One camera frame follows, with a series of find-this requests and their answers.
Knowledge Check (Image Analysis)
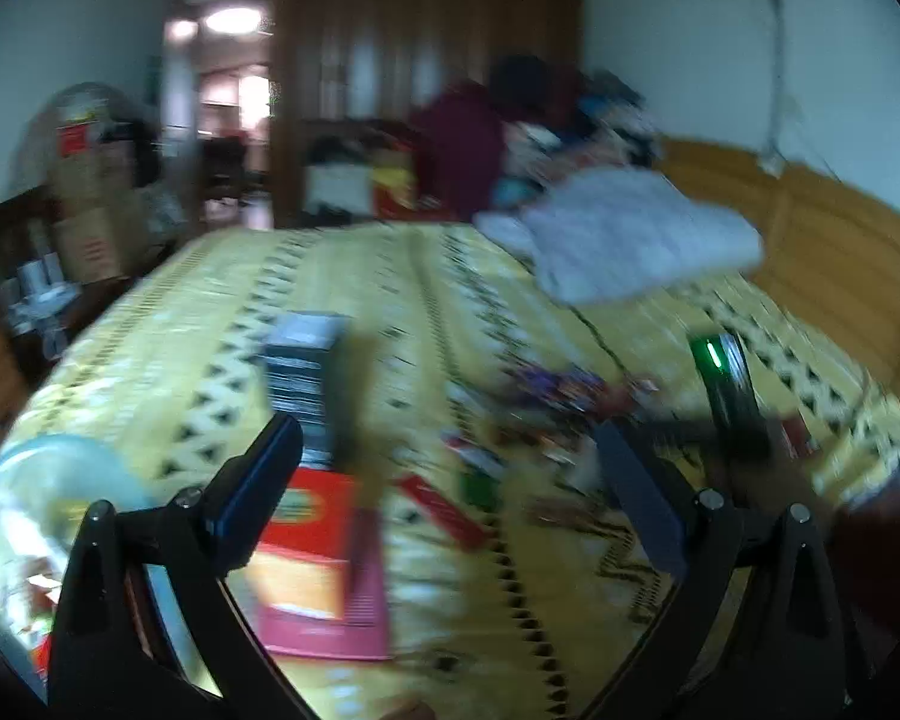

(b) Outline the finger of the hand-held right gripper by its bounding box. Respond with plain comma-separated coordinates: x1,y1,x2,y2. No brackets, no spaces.
643,416,719,446

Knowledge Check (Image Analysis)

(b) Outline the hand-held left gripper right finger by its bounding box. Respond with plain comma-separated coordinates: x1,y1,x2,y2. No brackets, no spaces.
596,420,848,720

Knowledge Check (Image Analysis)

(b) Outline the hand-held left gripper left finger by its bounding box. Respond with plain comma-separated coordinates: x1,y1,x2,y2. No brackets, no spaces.
49,414,303,720

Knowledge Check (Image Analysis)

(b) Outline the heap of assorted snack packets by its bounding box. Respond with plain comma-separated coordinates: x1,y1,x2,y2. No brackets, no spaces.
442,364,665,541

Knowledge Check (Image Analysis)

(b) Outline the jumble of colourful snack packets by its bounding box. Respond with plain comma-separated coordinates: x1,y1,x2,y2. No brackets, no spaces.
0,495,83,653

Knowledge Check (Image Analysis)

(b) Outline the glass bowl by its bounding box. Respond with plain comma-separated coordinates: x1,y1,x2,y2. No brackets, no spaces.
0,435,222,698

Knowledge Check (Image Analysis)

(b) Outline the person's right forearm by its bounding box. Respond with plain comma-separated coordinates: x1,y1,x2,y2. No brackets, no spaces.
825,457,900,661

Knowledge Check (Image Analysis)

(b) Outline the red pink flat box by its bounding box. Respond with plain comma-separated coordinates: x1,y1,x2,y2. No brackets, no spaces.
251,469,392,662

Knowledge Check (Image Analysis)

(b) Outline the black cardboard box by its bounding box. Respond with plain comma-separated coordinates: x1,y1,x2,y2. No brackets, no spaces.
262,313,355,470

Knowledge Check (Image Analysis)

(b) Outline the green snack packet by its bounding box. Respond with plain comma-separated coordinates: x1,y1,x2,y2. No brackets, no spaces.
461,471,501,512

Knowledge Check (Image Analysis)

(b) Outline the long red snack packet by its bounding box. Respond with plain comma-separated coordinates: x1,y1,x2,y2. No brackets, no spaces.
397,474,490,550

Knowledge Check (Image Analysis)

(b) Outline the wooden headboard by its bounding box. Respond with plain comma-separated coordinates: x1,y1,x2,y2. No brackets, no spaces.
656,136,900,406

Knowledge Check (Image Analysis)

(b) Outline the cardboard box with red print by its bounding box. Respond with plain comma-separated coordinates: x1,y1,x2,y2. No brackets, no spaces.
51,206,149,286

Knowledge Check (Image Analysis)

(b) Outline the white tote bag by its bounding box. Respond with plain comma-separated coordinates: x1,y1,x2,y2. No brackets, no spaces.
304,165,374,220

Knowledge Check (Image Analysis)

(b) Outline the pile of clothes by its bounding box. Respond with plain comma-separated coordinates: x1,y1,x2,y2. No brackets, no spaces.
495,56,665,188

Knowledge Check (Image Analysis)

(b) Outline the plain brown cardboard box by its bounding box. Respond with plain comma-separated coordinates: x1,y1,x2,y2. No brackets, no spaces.
51,154,130,220

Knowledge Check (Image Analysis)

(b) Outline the maroon garment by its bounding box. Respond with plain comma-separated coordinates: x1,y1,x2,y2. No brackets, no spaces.
411,82,509,222

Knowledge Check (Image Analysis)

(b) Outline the wooden wardrobe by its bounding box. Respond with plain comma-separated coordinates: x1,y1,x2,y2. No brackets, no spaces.
274,0,586,230

